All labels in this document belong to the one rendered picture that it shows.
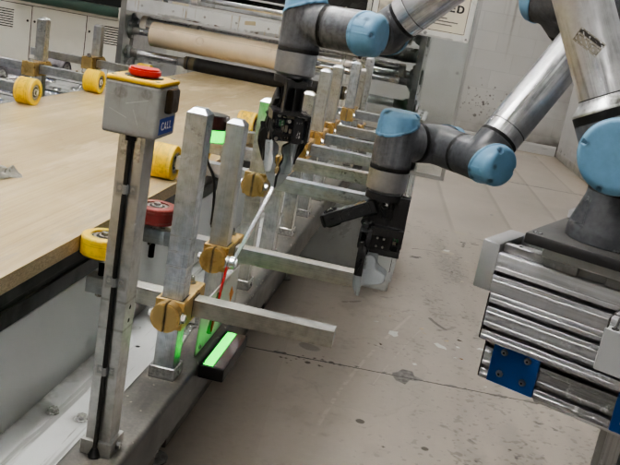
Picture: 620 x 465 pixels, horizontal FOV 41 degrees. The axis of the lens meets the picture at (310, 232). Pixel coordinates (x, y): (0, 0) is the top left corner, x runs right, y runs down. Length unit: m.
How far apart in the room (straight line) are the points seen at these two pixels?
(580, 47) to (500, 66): 9.31
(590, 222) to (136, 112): 0.78
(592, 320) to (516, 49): 9.25
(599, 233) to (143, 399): 0.78
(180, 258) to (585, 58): 0.69
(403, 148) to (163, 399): 0.61
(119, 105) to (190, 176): 0.31
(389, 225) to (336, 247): 2.79
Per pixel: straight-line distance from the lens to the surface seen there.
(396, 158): 1.52
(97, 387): 1.17
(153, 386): 1.41
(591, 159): 1.29
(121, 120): 1.04
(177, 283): 1.37
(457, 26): 4.01
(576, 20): 1.32
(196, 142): 1.30
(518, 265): 1.50
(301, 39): 1.50
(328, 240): 4.35
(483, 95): 10.62
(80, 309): 1.58
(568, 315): 1.48
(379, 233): 1.55
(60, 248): 1.40
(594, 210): 1.45
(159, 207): 1.67
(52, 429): 1.43
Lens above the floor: 1.35
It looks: 15 degrees down
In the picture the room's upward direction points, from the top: 10 degrees clockwise
